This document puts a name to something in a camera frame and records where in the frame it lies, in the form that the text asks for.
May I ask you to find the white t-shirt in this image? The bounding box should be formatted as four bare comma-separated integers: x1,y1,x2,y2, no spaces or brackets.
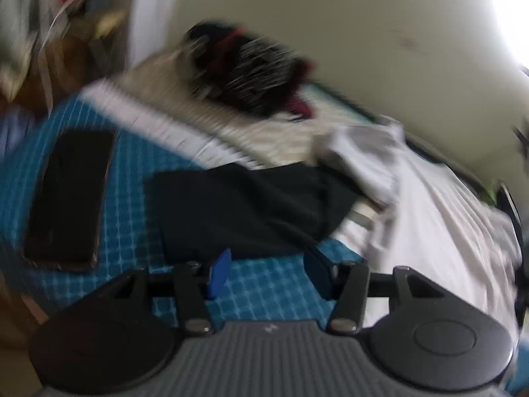
314,118,522,340

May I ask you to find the blue patterned blanket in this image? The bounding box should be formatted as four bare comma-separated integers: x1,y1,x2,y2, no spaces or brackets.
0,92,365,324

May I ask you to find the black folded garment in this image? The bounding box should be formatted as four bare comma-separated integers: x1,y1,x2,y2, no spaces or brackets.
148,163,363,264

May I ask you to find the black smartphone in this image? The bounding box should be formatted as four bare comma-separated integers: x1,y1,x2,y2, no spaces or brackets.
20,129,117,273

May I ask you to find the white striped cloth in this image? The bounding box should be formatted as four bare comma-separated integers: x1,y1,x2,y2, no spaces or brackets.
80,80,266,169

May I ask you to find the green and black object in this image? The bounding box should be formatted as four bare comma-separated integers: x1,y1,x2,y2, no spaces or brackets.
487,181,522,237

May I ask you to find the beige zigzag patterned bedsheet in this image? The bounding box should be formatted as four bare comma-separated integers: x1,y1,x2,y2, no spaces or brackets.
115,54,373,166

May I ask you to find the dark reindeer knit sweater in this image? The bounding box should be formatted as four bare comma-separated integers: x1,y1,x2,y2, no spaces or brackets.
178,22,314,120

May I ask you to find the cluttered pile of belongings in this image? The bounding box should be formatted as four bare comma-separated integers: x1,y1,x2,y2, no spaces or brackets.
1,0,131,117

